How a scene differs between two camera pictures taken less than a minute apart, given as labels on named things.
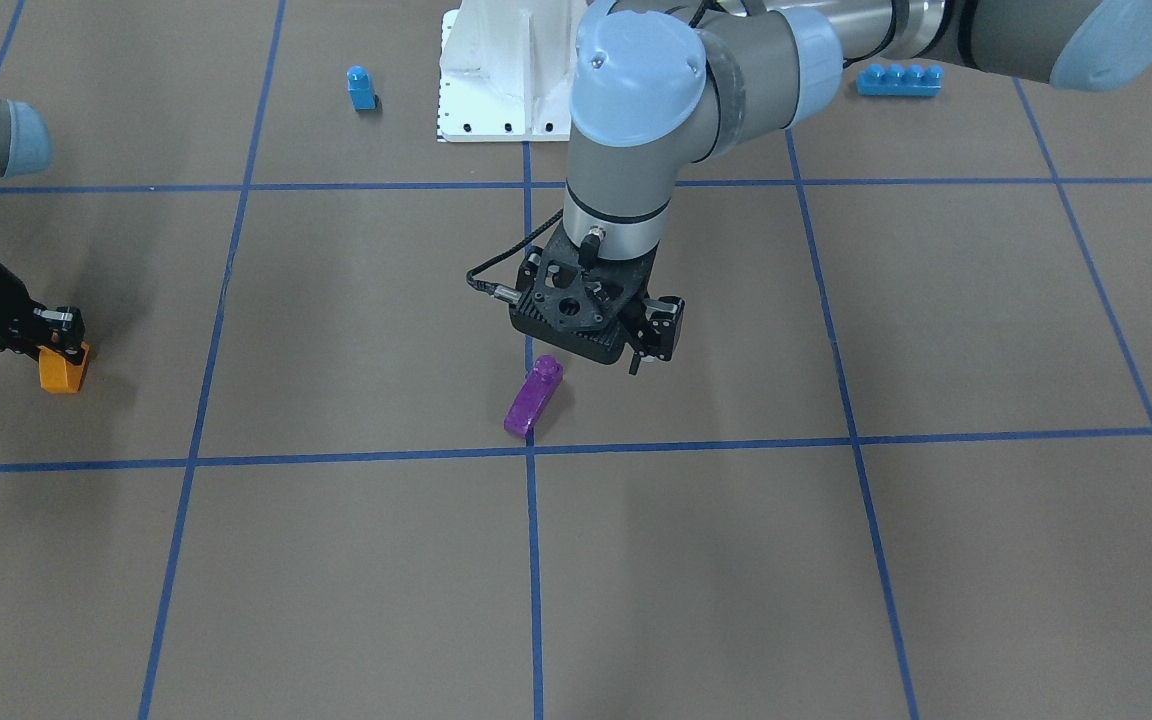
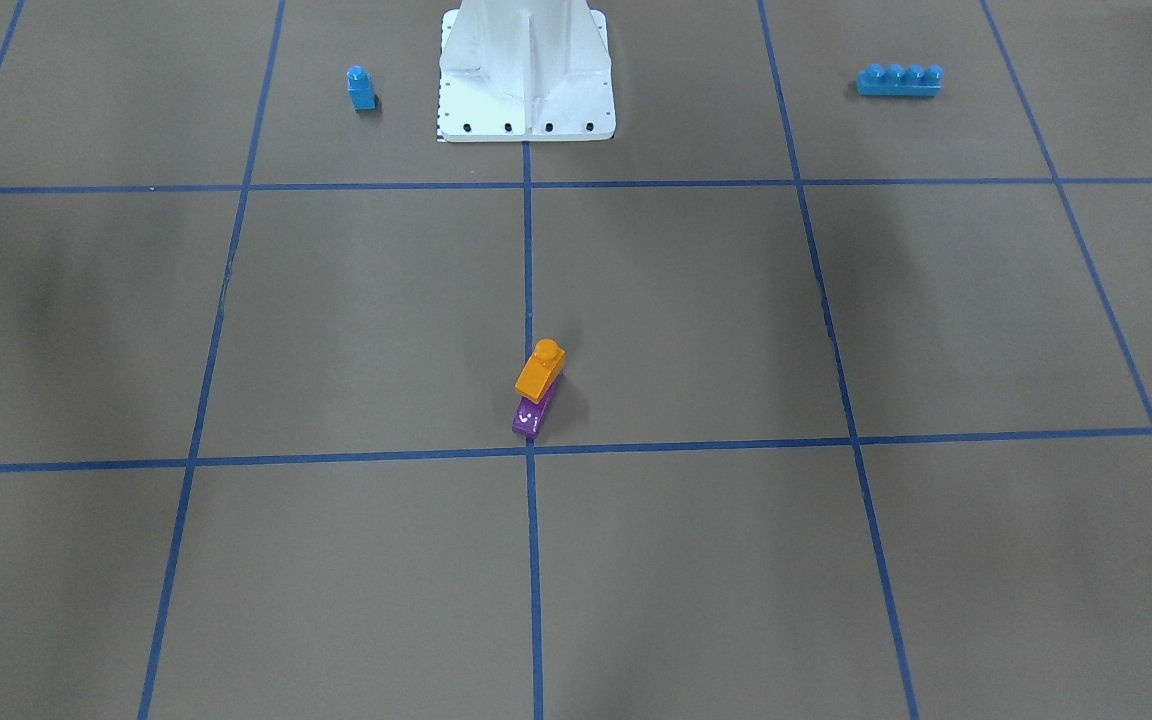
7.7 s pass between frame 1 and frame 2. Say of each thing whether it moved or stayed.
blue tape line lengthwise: stayed
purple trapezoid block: stayed
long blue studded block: stayed
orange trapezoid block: moved
